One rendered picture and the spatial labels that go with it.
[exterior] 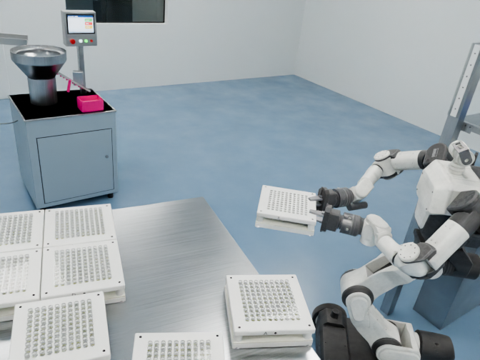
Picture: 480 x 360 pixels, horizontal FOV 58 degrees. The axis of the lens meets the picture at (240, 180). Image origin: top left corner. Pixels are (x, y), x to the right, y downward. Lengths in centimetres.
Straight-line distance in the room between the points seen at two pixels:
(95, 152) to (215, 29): 388
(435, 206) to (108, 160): 246
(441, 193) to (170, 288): 106
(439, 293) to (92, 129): 257
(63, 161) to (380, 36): 486
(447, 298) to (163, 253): 182
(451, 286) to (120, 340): 202
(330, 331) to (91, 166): 210
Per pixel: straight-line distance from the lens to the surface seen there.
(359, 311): 212
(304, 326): 138
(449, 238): 166
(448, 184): 180
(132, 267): 163
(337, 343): 243
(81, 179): 351
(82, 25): 356
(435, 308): 300
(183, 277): 158
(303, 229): 181
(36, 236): 171
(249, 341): 137
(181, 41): 662
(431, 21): 638
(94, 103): 332
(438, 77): 630
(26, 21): 589
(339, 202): 199
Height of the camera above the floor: 192
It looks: 28 degrees down
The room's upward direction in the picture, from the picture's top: 7 degrees clockwise
